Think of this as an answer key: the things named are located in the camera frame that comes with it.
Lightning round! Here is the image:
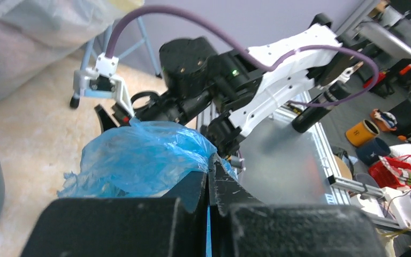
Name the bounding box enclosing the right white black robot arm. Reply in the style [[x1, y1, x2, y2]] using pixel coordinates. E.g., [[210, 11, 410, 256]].
[[88, 23, 351, 156]]

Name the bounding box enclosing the dark blue cylinder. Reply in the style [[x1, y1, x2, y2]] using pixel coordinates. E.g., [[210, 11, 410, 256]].
[[355, 137, 391, 166]]

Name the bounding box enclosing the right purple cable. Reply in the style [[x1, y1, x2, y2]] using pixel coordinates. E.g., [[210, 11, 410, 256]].
[[104, 5, 380, 108]]

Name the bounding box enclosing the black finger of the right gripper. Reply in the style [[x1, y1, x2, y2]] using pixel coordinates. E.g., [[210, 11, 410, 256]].
[[94, 104, 118, 133]]

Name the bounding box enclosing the large translucent stuffed bag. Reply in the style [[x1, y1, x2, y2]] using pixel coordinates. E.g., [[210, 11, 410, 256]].
[[0, 0, 143, 100]]

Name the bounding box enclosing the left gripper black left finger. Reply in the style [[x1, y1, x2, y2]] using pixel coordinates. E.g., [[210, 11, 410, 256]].
[[22, 172, 208, 256]]

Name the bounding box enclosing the orange cylinder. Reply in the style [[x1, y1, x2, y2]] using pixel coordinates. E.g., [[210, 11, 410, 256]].
[[345, 119, 379, 147]]

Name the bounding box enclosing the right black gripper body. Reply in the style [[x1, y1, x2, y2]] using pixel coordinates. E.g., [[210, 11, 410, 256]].
[[131, 90, 188, 125]]

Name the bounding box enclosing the red wire basket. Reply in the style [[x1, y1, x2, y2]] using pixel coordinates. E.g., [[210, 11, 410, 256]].
[[368, 155, 411, 189]]

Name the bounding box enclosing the black cylinder tube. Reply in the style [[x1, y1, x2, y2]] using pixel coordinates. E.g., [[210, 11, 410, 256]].
[[291, 81, 351, 133]]

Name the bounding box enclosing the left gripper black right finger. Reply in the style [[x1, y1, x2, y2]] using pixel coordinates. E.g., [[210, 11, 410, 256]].
[[208, 153, 385, 256]]

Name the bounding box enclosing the blue plastic trash bag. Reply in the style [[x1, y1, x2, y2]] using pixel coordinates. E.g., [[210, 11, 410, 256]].
[[57, 117, 238, 199]]

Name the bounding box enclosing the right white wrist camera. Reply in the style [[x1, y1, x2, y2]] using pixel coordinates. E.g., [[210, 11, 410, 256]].
[[70, 52, 135, 117]]

